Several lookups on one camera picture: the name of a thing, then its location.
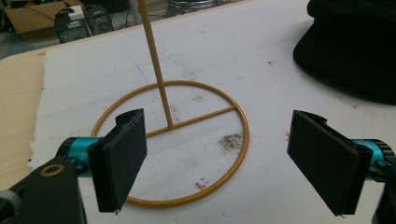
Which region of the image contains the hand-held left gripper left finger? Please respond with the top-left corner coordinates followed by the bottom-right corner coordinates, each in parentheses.
top-left (86, 108), bottom-right (149, 214)

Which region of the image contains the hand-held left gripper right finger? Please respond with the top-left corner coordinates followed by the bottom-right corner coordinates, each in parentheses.
top-left (287, 109), bottom-right (374, 217)

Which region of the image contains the cardboard box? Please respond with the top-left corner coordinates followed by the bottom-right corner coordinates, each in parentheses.
top-left (4, 0), bottom-right (85, 35)

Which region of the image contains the black cap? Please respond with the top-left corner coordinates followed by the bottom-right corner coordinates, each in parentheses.
top-left (292, 0), bottom-right (396, 105)

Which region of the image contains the white table cover sheet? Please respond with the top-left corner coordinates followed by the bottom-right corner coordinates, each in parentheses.
top-left (29, 0), bottom-right (396, 224)

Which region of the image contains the black equipment case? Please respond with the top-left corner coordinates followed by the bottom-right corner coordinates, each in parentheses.
top-left (54, 7), bottom-right (92, 44)

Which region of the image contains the gold metal hat stand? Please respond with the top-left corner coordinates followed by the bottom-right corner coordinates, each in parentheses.
top-left (91, 0), bottom-right (250, 209)

